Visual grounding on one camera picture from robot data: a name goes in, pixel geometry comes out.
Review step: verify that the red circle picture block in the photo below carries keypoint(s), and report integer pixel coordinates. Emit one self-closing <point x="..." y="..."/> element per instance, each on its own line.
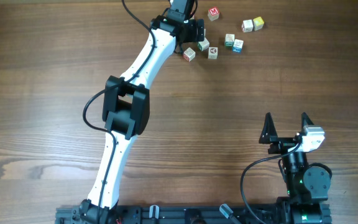
<point x="213" y="53"/>

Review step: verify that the red letter M block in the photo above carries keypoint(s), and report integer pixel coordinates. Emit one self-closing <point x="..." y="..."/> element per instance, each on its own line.
<point x="213" y="13"/>

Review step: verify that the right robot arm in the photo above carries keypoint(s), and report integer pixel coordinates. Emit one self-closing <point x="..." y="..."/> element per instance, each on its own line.
<point x="307" y="184"/>

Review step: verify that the red-edged block far right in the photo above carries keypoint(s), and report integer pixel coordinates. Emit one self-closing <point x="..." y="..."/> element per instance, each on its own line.
<point x="247" y="25"/>

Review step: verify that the green-edged block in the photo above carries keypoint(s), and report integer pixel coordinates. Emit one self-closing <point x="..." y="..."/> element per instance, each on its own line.
<point x="229" y="40"/>
<point x="203" y="45"/>

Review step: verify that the yellow letter S block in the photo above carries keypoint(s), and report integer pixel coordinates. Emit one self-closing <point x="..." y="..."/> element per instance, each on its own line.
<point x="258" y="23"/>

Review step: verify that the red-edged block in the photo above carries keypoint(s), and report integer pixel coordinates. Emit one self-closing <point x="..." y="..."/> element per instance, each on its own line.
<point x="247" y="25"/>
<point x="189" y="54"/>

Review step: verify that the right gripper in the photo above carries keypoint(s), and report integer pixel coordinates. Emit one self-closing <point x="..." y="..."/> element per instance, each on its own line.
<point x="282" y="143"/>

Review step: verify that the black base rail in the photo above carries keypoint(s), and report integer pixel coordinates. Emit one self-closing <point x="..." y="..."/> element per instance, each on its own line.
<point x="269" y="213"/>

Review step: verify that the red-edged block lower left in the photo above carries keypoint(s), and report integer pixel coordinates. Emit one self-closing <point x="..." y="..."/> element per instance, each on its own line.
<point x="189" y="54"/>

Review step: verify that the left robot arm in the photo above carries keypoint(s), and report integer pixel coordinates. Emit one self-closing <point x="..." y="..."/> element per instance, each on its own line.
<point x="126" y="104"/>

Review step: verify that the blue-edged block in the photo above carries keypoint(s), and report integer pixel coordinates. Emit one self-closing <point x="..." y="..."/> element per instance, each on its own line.
<point x="237" y="45"/>

